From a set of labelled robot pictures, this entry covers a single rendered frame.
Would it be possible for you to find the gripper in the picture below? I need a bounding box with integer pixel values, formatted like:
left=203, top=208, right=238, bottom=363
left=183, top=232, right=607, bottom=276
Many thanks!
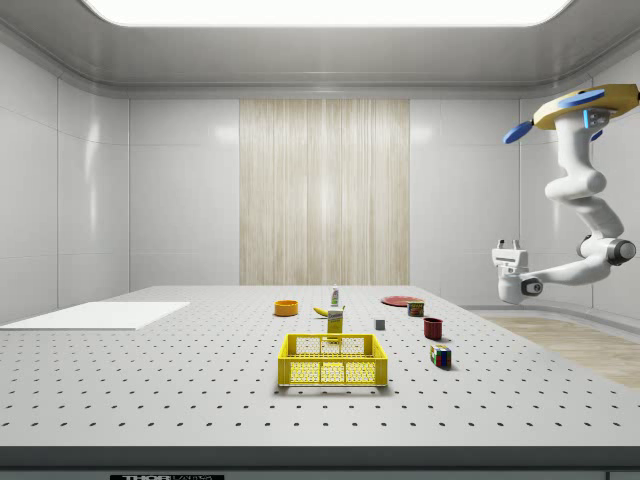
left=491, top=239, right=530, bottom=276

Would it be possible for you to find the puzzle cube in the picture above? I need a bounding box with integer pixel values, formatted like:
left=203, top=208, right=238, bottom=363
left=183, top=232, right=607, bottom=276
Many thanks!
left=429, top=344, right=453, bottom=371

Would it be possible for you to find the drone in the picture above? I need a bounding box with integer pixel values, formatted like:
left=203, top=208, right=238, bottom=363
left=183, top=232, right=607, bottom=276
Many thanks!
left=502, top=83, right=640, bottom=146

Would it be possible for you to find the yellow basket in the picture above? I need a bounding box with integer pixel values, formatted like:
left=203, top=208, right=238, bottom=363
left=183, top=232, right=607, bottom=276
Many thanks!
left=277, top=333, right=390, bottom=389

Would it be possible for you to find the white board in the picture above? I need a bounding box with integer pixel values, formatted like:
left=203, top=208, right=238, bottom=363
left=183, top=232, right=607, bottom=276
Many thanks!
left=0, top=301, right=192, bottom=331

